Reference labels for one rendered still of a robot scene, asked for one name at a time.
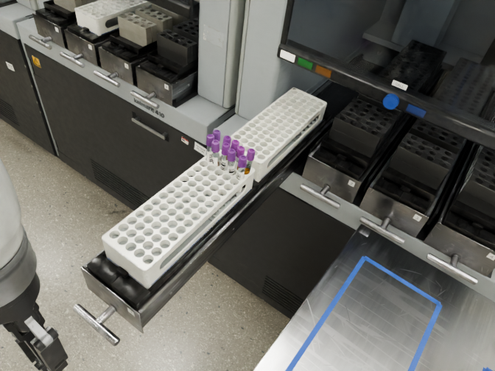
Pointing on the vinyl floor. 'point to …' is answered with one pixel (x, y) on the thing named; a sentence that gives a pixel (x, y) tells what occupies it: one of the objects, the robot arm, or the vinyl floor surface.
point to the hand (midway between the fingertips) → (43, 353)
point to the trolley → (386, 316)
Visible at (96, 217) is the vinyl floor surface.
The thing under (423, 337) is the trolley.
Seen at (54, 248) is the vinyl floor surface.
